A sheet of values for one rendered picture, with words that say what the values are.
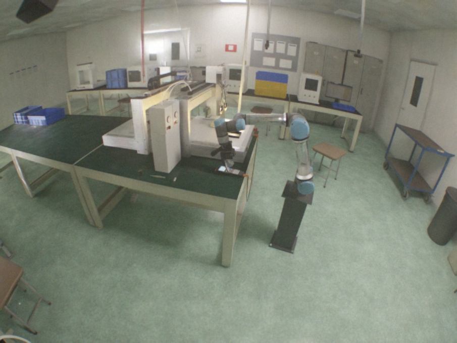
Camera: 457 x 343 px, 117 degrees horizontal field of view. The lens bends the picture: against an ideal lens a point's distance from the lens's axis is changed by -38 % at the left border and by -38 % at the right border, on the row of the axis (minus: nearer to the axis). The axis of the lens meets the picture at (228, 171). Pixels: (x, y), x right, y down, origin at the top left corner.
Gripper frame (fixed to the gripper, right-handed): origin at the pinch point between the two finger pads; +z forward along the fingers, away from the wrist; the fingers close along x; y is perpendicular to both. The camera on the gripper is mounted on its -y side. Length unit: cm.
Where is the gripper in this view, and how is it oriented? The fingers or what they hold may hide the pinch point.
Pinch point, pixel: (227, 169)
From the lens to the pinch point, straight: 155.1
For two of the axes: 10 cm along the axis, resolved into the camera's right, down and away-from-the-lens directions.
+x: 3.2, -4.8, 8.2
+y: 9.3, -0.2, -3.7
